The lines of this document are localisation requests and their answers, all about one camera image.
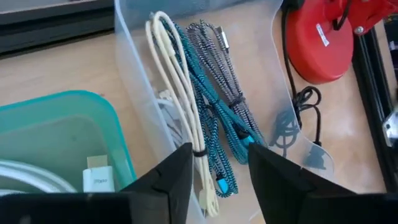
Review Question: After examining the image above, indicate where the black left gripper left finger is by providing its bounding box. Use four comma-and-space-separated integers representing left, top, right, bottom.
0, 142, 194, 224

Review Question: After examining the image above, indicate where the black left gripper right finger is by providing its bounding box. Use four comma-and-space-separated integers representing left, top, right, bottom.
248, 143, 398, 224

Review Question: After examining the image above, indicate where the teal black braided cable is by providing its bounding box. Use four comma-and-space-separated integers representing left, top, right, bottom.
186, 62, 267, 166
160, 18, 239, 199

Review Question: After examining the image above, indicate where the thin cream cable bundle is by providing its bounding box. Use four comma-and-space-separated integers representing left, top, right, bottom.
145, 11, 220, 218

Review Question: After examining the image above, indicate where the white black braided cable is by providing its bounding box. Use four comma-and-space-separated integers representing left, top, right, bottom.
185, 19, 261, 141

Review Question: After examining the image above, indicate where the thick white cable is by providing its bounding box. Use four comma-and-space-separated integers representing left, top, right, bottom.
0, 154, 116, 194

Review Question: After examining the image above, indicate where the green translucent plastic bin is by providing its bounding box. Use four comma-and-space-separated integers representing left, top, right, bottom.
0, 90, 137, 194

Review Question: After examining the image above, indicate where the clear plastic bin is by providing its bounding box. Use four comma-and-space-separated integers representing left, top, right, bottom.
113, 0, 335, 224

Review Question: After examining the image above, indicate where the red desk lamp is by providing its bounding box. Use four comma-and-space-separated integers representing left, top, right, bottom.
280, 0, 398, 85

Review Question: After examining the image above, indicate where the black lamp power cord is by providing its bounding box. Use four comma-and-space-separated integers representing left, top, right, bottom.
280, 4, 323, 147

